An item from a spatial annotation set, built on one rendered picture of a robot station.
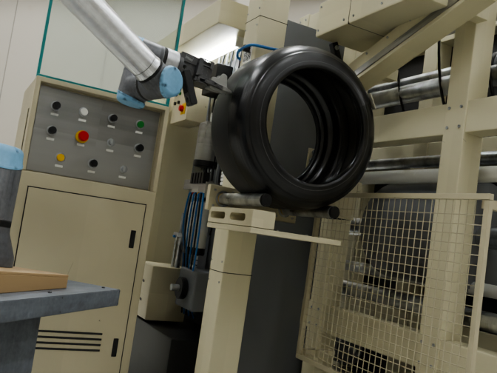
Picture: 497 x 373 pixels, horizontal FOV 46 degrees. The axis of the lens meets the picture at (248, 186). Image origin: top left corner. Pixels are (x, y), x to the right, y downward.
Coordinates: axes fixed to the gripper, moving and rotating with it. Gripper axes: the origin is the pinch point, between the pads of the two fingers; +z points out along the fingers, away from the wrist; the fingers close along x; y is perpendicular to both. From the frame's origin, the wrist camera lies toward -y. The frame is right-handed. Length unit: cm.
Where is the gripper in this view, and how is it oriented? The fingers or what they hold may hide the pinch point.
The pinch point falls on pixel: (227, 93)
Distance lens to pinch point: 202.3
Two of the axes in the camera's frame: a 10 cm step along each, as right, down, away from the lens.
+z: 8.5, 2.8, 4.4
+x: -4.6, 0.0, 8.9
